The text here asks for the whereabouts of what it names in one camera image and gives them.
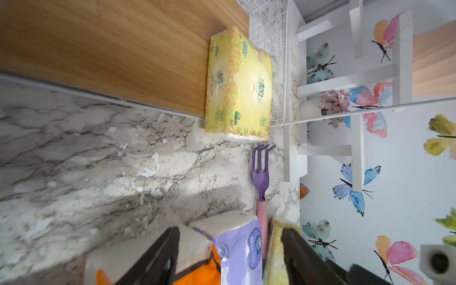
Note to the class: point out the white lower step shelf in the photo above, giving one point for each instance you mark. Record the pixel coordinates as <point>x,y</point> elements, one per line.
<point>295,166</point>

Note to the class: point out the yellow tissue pack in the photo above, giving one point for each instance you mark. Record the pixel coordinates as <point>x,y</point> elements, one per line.
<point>275,269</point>
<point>239,89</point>

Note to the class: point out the white wire wooden shelf rack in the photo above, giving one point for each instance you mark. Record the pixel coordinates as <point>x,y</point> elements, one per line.
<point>151,54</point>

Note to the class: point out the purple tissue pack shelf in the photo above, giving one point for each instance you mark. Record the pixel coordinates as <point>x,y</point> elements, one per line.
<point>237,240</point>

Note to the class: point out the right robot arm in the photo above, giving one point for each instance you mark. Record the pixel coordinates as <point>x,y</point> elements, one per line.
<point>356,275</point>

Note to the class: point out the orange tissue pack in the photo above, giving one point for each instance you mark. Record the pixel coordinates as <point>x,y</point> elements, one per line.
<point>197,263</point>

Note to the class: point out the white step shelf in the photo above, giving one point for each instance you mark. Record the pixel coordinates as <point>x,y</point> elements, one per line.
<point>371,41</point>
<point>295,166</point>

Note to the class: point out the white upper step shelf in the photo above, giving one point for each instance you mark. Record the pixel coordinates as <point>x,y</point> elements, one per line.
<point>371,41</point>

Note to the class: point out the purple pink garden fork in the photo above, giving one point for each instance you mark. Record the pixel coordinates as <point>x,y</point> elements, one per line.
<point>261,180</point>

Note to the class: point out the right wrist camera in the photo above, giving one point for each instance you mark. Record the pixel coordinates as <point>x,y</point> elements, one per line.
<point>438,263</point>

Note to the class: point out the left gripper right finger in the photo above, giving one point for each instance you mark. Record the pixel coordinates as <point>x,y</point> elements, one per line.
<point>303,265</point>

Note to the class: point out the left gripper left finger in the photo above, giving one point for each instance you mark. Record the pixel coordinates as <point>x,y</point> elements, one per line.
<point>157,266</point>

